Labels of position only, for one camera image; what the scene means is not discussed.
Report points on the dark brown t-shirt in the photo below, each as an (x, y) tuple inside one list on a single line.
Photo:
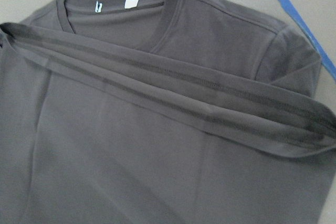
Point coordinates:
[(161, 111)]

